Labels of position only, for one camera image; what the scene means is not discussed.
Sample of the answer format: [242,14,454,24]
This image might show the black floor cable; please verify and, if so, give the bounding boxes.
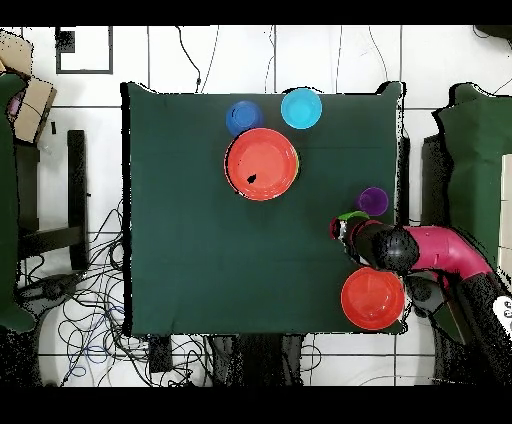
[174,25,202,94]

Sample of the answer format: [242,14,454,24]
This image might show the black square floor frame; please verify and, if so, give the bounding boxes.
[55,25,114,76]

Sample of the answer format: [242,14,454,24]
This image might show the large orange bowl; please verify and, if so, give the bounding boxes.
[340,266,406,332]
[223,127,300,202]

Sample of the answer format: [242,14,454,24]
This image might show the small pink item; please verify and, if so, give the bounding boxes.
[7,93,24,120]

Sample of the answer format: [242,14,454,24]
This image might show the white panel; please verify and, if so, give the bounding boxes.
[497,153,512,281]

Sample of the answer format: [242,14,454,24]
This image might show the black chair frame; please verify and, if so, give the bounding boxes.
[17,129,90,273]

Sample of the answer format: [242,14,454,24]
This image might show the purple cup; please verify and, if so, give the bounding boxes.
[355,186,390,218]

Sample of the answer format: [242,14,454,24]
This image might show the small light blue bowl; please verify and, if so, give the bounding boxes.
[280,87,324,130]

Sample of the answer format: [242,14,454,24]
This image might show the grey stand foot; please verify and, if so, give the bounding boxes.
[15,271,85,317]
[405,275,449,319]

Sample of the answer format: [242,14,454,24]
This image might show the dark green side cloth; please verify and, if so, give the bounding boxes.
[431,82,512,345]
[0,71,38,333]

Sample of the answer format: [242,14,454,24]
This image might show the brown cardboard box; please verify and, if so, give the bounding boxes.
[0,29,35,76]
[14,76,58,144]

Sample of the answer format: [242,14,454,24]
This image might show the dark green table cloth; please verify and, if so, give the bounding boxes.
[120,81,406,336]

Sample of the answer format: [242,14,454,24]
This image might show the small dark blue bowl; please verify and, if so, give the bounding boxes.
[225,100,266,137]

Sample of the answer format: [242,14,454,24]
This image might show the black box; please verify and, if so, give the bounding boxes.
[419,133,453,227]

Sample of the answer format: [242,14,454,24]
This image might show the black power strip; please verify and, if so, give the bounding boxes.
[148,334,174,374]

